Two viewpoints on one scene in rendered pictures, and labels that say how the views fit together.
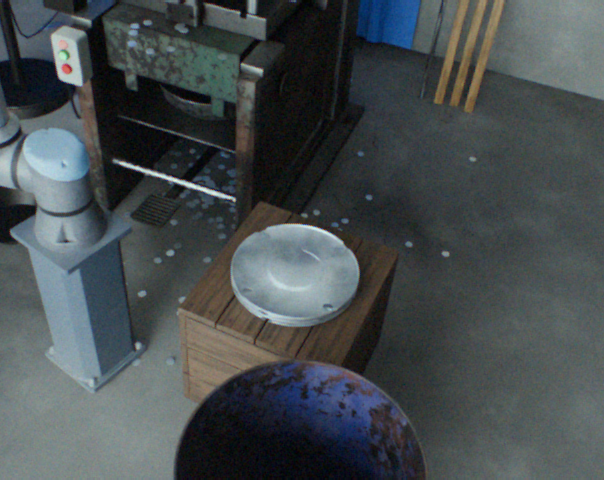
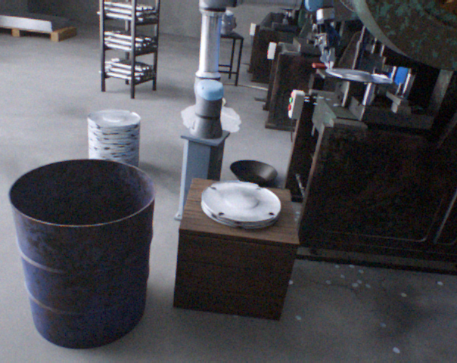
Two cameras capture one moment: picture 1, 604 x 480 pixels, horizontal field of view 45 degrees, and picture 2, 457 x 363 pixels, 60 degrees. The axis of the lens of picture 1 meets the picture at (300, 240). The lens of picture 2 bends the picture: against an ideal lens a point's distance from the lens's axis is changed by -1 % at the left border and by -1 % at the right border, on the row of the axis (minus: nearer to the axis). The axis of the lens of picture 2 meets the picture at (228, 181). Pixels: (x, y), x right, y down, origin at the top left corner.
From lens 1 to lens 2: 1.41 m
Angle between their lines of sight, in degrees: 57
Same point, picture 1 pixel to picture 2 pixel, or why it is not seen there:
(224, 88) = not seen: hidden behind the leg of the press
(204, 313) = (194, 184)
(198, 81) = not seen: hidden behind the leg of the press
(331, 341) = (201, 224)
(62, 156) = (206, 85)
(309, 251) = (259, 203)
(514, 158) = not seen: outside the picture
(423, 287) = (349, 340)
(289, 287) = (225, 199)
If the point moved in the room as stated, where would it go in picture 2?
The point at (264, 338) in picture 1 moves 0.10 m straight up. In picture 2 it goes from (189, 202) to (191, 178)
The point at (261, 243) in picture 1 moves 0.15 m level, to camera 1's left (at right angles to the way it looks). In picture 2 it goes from (251, 188) to (238, 171)
